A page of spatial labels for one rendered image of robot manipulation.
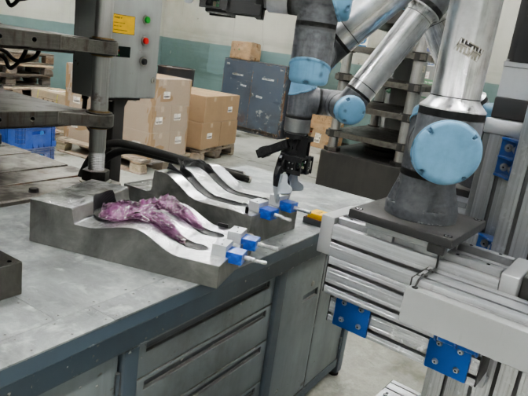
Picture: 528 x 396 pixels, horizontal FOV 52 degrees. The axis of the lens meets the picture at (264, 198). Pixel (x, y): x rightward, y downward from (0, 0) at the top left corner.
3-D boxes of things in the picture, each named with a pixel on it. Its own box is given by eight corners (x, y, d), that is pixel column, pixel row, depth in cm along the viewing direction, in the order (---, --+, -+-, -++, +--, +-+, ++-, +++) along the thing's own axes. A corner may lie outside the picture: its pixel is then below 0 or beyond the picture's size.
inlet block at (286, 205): (313, 219, 162) (316, 202, 161) (305, 222, 158) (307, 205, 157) (276, 208, 169) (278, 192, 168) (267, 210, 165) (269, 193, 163)
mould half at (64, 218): (251, 253, 148) (256, 214, 145) (216, 288, 123) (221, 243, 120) (89, 214, 160) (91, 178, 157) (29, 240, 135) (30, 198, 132)
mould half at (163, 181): (294, 229, 173) (300, 188, 170) (247, 247, 152) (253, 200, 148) (177, 189, 198) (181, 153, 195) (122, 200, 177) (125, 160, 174)
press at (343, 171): (440, 188, 664) (480, 10, 610) (395, 208, 538) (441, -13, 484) (369, 170, 712) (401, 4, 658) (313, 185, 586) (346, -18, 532)
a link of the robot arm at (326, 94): (358, 122, 152) (320, 118, 150) (347, 117, 163) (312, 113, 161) (363, 94, 150) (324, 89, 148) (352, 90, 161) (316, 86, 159)
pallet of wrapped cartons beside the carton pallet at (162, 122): (191, 165, 596) (200, 79, 572) (140, 175, 528) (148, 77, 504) (109, 143, 652) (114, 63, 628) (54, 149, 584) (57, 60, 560)
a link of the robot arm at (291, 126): (280, 116, 156) (295, 115, 163) (278, 132, 157) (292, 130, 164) (302, 121, 152) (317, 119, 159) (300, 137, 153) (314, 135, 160)
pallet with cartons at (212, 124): (233, 154, 693) (241, 95, 673) (199, 162, 620) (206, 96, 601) (156, 136, 740) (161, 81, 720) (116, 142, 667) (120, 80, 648)
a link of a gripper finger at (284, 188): (285, 207, 157) (293, 175, 156) (268, 201, 160) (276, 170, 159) (290, 207, 160) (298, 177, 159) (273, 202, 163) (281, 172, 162)
